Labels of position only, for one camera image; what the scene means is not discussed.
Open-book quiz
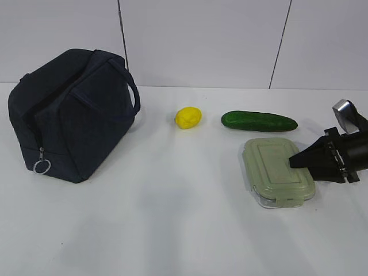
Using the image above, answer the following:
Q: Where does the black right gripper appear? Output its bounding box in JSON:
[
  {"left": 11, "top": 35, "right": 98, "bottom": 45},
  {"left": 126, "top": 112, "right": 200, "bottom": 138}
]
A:
[{"left": 289, "top": 127, "right": 360, "bottom": 183}]

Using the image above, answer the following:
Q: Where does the green cucumber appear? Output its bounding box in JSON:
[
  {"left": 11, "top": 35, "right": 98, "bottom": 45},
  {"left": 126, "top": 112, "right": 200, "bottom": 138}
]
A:
[{"left": 221, "top": 110, "right": 298, "bottom": 132}]

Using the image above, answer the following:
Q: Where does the navy blue fabric lunch bag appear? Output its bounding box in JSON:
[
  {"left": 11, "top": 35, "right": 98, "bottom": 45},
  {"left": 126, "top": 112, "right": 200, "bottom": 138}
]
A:
[{"left": 8, "top": 49, "right": 140, "bottom": 183}]

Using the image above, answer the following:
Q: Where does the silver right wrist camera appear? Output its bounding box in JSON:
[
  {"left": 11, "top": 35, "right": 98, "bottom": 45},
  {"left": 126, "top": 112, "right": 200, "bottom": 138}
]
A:
[{"left": 332, "top": 99, "right": 367, "bottom": 134}]

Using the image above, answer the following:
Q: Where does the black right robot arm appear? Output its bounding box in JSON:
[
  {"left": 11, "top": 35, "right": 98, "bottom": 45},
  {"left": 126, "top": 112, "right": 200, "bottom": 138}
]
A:
[{"left": 289, "top": 127, "right": 367, "bottom": 183}]

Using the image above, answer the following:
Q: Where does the yellow lemon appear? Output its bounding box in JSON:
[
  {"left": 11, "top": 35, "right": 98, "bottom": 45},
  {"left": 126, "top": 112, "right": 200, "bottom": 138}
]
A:
[{"left": 175, "top": 106, "right": 202, "bottom": 129}]

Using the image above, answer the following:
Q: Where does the glass container with green lid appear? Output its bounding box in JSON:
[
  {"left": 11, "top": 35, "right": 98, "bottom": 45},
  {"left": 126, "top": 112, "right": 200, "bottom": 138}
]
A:
[{"left": 241, "top": 137, "right": 316, "bottom": 209}]

